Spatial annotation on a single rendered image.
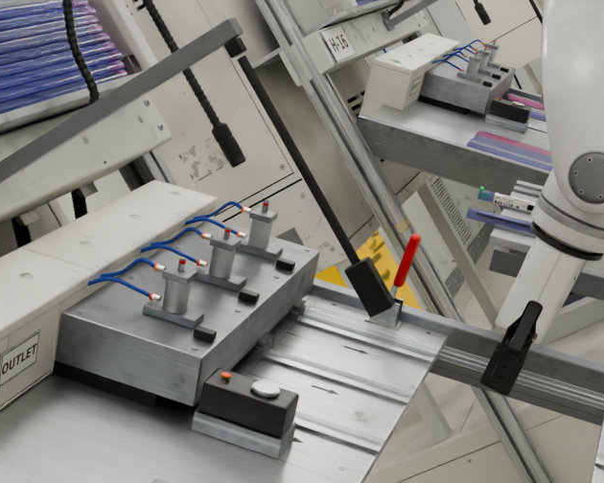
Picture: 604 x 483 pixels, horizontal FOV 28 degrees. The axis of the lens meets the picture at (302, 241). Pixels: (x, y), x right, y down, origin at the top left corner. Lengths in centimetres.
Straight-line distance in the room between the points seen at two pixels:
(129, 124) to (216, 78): 83
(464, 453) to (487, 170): 53
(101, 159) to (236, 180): 94
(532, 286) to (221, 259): 30
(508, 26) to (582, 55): 457
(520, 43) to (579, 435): 361
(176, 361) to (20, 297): 14
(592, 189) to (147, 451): 44
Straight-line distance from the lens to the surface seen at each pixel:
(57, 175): 120
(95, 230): 121
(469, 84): 238
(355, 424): 110
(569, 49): 108
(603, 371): 133
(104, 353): 106
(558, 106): 107
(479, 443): 224
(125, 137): 134
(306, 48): 208
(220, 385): 101
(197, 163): 223
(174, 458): 99
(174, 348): 103
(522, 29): 563
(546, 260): 116
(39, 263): 111
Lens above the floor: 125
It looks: 5 degrees down
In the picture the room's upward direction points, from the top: 29 degrees counter-clockwise
